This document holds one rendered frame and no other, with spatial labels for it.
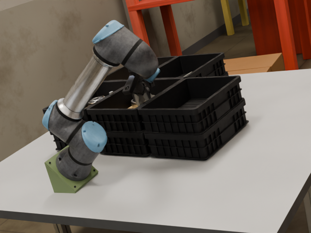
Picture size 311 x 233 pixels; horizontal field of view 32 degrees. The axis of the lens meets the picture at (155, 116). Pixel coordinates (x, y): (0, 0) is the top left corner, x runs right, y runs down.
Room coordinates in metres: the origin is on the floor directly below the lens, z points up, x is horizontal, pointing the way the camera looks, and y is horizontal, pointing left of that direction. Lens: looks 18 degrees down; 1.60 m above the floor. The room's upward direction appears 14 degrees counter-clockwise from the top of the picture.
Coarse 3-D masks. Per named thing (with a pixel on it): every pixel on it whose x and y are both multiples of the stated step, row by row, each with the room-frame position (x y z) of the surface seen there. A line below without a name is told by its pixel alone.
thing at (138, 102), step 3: (138, 93) 2.43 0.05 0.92; (135, 96) 2.43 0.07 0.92; (138, 96) 2.42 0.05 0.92; (141, 96) 2.45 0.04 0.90; (135, 99) 2.43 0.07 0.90; (138, 99) 2.42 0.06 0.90; (141, 99) 2.45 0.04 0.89; (144, 99) 2.47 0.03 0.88; (138, 102) 2.42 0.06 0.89; (141, 102) 2.43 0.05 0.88; (138, 105) 2.42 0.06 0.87
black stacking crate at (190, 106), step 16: (192, 80) 2.45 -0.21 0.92; (208, 80) 2.39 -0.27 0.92; (224, 80) 2.34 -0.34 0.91; (176, 96) 2.38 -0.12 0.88; (192, 96) 2.46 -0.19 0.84; (208, 96) 2.40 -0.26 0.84; (224, 96) 2.18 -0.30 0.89; (240, 96) 2.28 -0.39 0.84; (208, 112) 2.07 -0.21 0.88; (224, 112) 2.15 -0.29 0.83; (160, 128) 2.13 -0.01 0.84; (176, 128) 2.07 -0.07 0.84; (192, 128) 2.02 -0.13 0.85; (208, 128) 2.04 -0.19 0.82
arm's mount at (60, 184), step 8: (48, 160) 2.09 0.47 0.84; (48, 168) 2.07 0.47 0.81; (56, 168) 2.07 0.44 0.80; (56, 176) 2.05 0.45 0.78; (88, 176) 2.11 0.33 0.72; (56, 184) 2.06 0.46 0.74; (64, 184) 2.04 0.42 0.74; (72, 184) 2.04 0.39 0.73; (80, 184) 2.05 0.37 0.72; (56, 192) 2.07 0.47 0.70; (64, 192) 2.04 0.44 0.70; (72, 192) 2.02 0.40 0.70
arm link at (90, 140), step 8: (80, 128) 2.02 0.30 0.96; (88, 128) 2.02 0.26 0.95; (96, 128) 2.05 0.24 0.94; (72, 136) 2.01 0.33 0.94; (80, 136) 2.01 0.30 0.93; (88, 136) 1.99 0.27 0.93; (96, 136) 2.01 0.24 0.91; (104, 136) 2.03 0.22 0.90; (72, 144) 2.02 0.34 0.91; (80, 144) 2.00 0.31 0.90; (88, 144) 1.98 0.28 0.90; (96, 144) 1.99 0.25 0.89; (104, 144) 2.01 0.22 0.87; (72, 152) 2.04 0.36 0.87; (80, 152) 2.01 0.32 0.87; (88, 152) 2.00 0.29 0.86; (96, 152) 2.00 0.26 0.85; (80, 160) 2.02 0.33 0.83; (88, 160) 2.03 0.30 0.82
